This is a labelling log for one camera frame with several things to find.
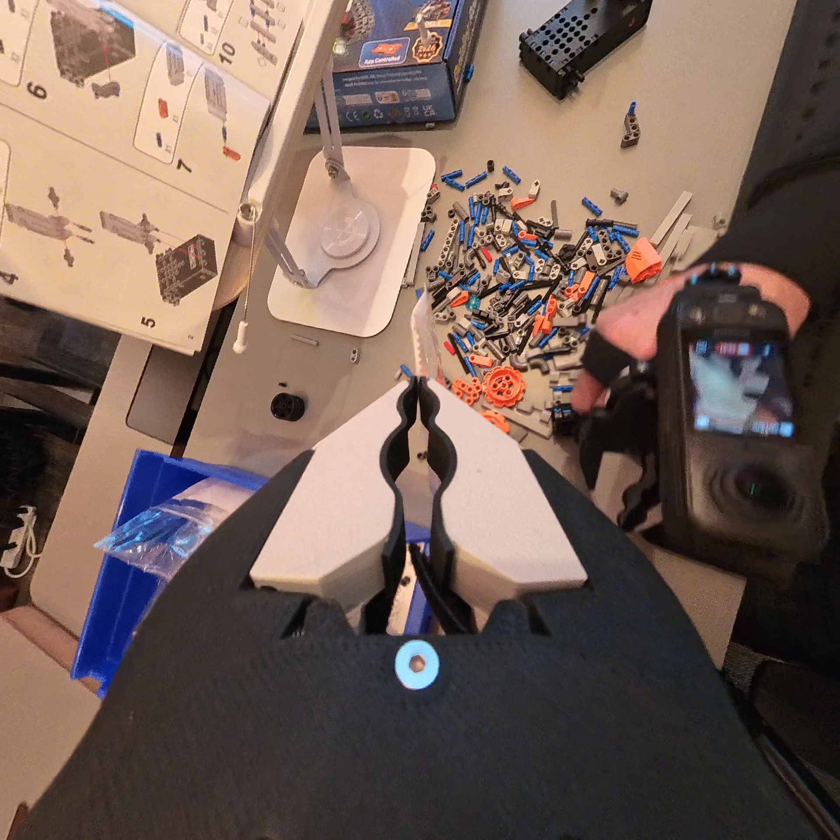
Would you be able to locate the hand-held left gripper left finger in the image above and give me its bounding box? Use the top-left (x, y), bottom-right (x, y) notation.
top-left (249, 378), bottom-right (420, 632)

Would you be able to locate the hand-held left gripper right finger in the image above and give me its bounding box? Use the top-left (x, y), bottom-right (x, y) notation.
top-left (422, 379), bottom-right (589, 626)

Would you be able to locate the blue storage bin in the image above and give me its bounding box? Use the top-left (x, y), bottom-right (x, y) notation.
top-left (71, 449), bottom-right (434, 697)

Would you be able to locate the clear bag of small pieces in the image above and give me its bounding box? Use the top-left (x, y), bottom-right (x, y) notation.
top-left (394, 289), bottom-right (454, 634)

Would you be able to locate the pile of small building pieces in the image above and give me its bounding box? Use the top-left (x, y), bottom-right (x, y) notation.
top-left (394, 157), bottom-right (697, 441)

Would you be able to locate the person's right forearm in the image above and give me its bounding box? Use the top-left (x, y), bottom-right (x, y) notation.
top-left (679, 190), bottom-right (840, 329)

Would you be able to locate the person's right hand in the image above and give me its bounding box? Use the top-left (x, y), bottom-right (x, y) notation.
top-left (571, 261), bottom-right (812, 414)

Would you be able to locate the clear plastic bag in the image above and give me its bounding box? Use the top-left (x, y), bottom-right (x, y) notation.
top-left (94, 495), bottom-right (231, 578)

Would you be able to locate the orange curved panel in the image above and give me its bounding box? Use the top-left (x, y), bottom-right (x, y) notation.
top-left (623, 238), bottom-right (662, 284)

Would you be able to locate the long light grey beam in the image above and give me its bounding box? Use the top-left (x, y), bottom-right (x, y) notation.
top-left (663, 220), bottom-right (703, 266)
top-left (646, 190), bottom-right (695, 247)

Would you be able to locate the white power strip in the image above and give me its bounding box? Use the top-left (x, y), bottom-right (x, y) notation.
top-left (0, 505), bottom-right (42, 580)

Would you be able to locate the white book stand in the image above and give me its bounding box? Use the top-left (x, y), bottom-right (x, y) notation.
top-left (233, 0), bottom-right (437, 339)

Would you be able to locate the white instruction booklet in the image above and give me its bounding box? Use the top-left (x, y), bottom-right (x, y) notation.
top-left (0, 0), bottom-right (309, 355)

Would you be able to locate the black perforated motor block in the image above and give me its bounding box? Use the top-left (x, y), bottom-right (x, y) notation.
top-left (518, 0), bottom-right (654, 99)

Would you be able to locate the blue robot kit box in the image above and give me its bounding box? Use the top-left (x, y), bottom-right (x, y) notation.
top-left (305, 0), bottom-right (490, 132)

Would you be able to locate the white cable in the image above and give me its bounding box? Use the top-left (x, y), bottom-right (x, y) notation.
top-left (233, 203), bottom-right (258, 355)

